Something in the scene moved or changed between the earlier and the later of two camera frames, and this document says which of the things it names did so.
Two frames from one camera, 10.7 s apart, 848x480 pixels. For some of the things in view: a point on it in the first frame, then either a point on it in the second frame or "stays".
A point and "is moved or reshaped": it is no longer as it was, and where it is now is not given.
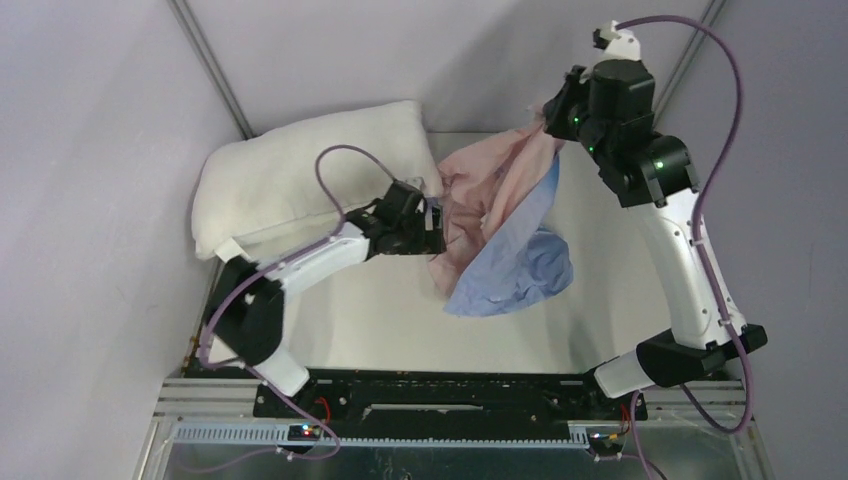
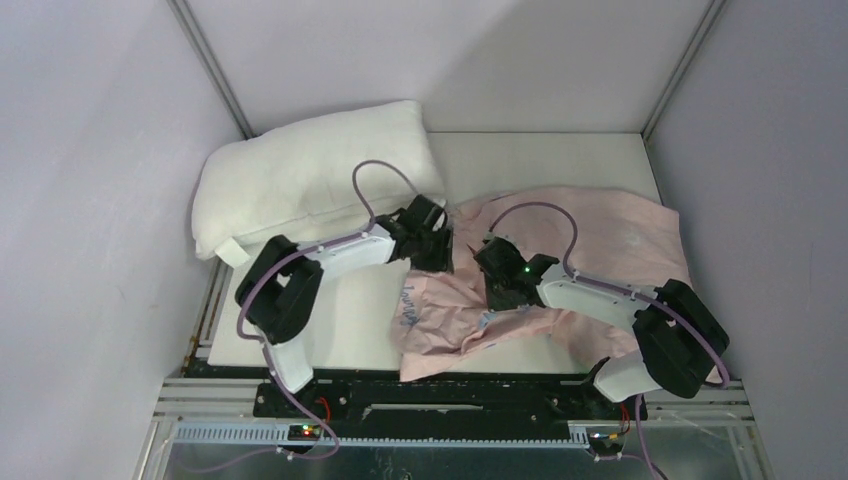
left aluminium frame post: (192, 31) stays
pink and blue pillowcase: (498, 256) is moved or reshaped
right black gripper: (576, 83) → (493, 302)
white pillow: (296, 184) stays
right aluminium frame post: (710, 14) stays
